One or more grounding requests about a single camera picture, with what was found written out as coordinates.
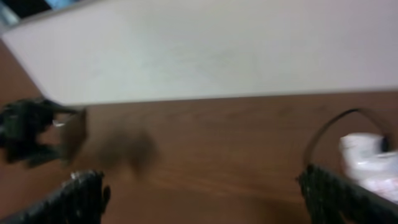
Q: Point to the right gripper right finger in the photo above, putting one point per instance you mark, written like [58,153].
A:
[332,199]

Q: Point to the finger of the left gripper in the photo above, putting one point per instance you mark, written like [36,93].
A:
[43,155]
[57,108]

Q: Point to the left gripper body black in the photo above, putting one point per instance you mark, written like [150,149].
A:
[22,122]

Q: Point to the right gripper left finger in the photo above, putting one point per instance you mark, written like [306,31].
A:
[82,199]

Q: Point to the white power strip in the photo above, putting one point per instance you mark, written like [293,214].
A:
[366,164]

